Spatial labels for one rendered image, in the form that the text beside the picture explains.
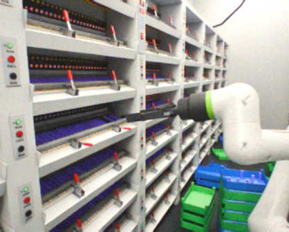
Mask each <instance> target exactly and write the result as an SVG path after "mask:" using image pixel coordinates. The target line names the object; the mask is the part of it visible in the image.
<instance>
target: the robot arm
mask: <svg viewBox="0 0 289 232"><path fill-rule="evenodd" d="M177 115H178V116H179V117H180V119H181V120H191V119H192V120H193V121H195V122H200V123H201V126H204V124H203V122H205V121H206V120H215V119H220V120H221V121H222V122H223V148H224V151H225V154H226V155H227V157H228V158H229V159H230V160H231V161H233V162H234V163H237V164H241V165H250V164H257V163H263V162H270V161H277V162H276V165H275V167H274V170H273V172H272V175H271V177H270V180H269V181H268V183H267V186H266V188H265V190H264V192H263V195H262V196H261V197H260V199H259V201H258V203H257V205H256V206H255V208H254V210H253V211H252V212H251V214H250V216H249V218H248V229H249V232H289V223H288V222H287V217H288V212H289V126H288V127H287V129H286V130H271V129H265V130H264V129H261V127H260V115H259V96H258V94H257V92H256V90H255V89H253V87H251V86H250V85H247V84H237V83H235V84H232V85H229V86H226V87H224V88H221V89H216V90H210V91H207V92H201V93H200V92H198V91H197V90H196V92H195V93H193V94H191V95H190V96H189V97H187V98H181V99H179V100H178V103H177V105H175V104H174V105H170V106H167V107H160V108H150V109H146V110H140V113H132V114H126V119H127V123H130V122H143V121H147V120H153V119H162V118H166V117H175V116H177Z"/></svg>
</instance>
